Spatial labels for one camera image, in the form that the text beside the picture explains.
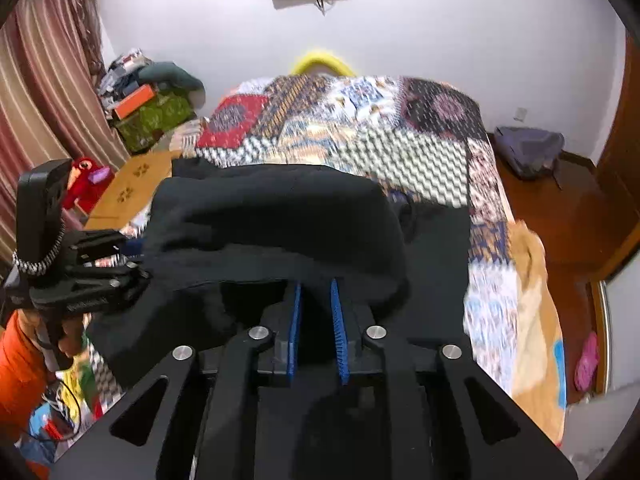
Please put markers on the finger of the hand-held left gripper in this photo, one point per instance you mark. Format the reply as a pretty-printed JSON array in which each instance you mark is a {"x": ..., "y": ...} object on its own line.
[
  {"x": 120, "y": 275},
  {"x": 107, "y": 242}
]

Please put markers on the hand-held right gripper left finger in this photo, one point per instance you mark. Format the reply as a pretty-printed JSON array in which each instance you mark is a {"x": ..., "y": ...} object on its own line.
[{"x": 296, "y": 330}]

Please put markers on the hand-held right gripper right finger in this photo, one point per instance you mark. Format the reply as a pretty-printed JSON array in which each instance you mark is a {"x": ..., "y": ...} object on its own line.
[{"x": 339, "y": 330}]

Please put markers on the black zip hoodie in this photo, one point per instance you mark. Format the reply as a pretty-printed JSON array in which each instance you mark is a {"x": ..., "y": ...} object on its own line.
[{"x": 275, "y": 220}]

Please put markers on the pile of clothes and boxes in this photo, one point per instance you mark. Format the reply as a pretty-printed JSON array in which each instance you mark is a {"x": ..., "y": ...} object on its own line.
[{"x": 120, "y": 70}]

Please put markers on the person's left hand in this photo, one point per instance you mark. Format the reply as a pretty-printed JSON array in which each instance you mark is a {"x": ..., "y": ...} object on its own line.
[{"x": 72, "y": 335}]

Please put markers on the red plush toy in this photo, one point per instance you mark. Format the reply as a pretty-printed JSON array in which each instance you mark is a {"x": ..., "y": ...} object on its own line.
[{"x": 85, "y": 180}]

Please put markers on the wooden lap table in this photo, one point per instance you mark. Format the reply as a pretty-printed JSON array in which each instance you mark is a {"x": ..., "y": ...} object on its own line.
[{"x": 130, "y": 190}]

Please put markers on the brown striped curtain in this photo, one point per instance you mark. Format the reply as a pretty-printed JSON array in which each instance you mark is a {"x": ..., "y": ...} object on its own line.
[{"x": 40, "y": 85}]

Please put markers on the colourful clutter pile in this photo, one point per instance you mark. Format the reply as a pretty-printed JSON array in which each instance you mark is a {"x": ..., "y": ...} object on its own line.
[{"x": 90, "y": 395}]

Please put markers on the orange box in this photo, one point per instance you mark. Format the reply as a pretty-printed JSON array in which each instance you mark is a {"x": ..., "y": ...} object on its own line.
[{"x": 134, "y": 102}]

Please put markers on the green patterned bag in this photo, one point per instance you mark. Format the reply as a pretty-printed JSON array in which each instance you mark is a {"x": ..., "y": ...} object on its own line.
[{"x": 155, "y": 122}]

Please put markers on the striped patterned cloth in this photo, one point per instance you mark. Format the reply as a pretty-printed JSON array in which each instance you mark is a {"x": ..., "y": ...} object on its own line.
[{"x": 186, "y": 135}]

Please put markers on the dark grey cushion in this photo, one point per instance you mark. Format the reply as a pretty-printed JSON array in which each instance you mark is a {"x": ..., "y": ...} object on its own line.
[{"x": 175, "y": 77}]

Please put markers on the patchwork patterned bedspread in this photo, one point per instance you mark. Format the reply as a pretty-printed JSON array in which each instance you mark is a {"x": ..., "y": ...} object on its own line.
[{"x": 400, "y": 160}]

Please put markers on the orange fleece blanket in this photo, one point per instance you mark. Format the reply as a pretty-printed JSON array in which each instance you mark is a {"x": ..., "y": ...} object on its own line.
[{"x": 540, "y": 310}]

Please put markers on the pink slipper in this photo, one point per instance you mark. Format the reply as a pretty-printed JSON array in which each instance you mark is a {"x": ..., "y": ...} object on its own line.
[{"x": 586, "y": 362}]

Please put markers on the grey backpack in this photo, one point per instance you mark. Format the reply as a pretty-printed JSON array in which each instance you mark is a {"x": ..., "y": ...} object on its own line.
[{"x": 530, "y": 150}]

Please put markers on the white wardrobe door pink hearts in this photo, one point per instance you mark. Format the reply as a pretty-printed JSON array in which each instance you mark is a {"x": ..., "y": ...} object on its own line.
[{"x": 625, "y": 335}]

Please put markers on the brown wooden door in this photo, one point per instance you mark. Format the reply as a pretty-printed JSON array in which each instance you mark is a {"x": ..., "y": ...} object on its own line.
[{"x": 620, "y": 125}]

